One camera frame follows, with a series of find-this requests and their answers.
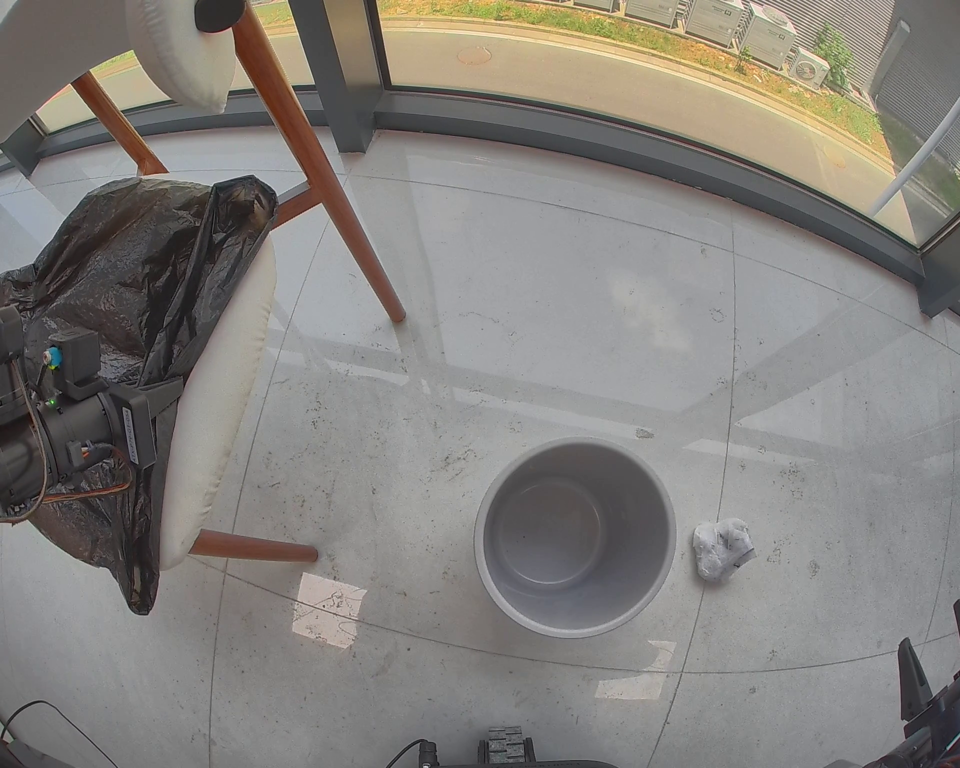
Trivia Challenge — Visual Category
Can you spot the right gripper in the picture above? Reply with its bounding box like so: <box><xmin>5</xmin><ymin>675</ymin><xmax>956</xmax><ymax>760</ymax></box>
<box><xmin>897</xmin><ymin>598</ymin><xmax>960</xmax><ymax>744</ymax></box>

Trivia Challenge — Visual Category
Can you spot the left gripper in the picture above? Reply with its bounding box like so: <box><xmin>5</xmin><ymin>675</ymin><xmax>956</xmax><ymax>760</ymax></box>
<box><xmin>41</xmin><ymin>384</ymin><xmax>160</xmax><ymax>485</ymax></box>

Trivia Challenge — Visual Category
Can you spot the black plastic bag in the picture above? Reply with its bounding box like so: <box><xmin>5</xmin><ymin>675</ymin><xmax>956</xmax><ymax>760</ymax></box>
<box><xmin>0</xmin><ymin>174</ymin><xmax>280</xmax><ymax>616</ymax></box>

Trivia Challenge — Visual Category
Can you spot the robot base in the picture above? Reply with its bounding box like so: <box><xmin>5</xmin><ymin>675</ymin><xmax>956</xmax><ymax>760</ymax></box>
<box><xmin>442</xmin><ymin>723</ymin><xmax>620</xmax><ymax>768</ymax></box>

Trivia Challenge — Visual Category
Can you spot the pale grey trash bin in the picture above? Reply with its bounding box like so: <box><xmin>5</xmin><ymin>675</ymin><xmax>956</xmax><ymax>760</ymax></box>
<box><xmin>472</xmin><ymin>437</ymin><xmax>678</xmax><ymax>639</ymax></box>

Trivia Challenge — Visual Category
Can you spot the white cushioned wooden chair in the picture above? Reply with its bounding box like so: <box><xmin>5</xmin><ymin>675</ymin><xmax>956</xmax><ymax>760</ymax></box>
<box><xmin>0</xmin><ymin>0</ymin><xmax>408</xmax><ymax>573</ymax></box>

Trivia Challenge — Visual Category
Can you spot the crumpled white paper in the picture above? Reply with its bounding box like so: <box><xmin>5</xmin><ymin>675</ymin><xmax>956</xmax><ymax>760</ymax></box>
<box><xmin>691</xmin><ymin>516</ymin><xmax>757</xmax><ymax>586</ymax></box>

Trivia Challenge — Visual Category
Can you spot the window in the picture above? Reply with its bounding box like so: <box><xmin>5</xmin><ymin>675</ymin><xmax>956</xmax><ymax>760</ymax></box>
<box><xmin>0</xmin><ymin>0</ymin><xmax>960</xmax><ymax>318</ymax></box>

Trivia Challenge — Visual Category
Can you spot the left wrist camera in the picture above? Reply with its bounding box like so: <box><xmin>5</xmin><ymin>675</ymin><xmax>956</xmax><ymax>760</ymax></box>
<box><xmin>43</xmin><ymin>327</ymin><xmax>114</xmax><ymax>402</ymax></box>

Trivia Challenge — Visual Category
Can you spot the black cable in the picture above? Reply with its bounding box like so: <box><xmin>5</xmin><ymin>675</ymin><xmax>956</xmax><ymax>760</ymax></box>
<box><xmin>0</xmin><ymin>699</ymin><xmax>121</xmax><ymax>768</ymax></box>
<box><xmin>386</xmin><ymin>738</ymin><xmax>440</xmax><ymax>768</ymax></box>

